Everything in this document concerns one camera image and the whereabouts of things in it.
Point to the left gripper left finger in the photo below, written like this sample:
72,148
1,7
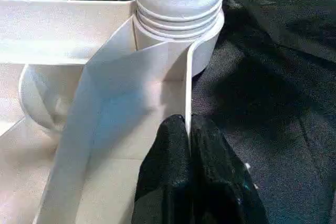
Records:
165,176

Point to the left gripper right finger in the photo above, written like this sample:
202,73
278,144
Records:
218,182

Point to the white plastic table top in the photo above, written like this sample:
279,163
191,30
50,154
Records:
65,24

